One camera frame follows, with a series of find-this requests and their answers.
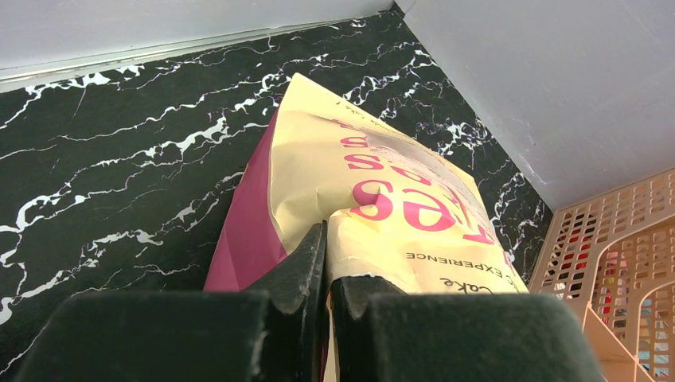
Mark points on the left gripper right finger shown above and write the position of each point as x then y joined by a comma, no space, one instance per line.
383,334

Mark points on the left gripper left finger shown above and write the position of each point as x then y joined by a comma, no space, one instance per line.
275,330

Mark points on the orange desk file organizer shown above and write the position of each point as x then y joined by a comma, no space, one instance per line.
611,260

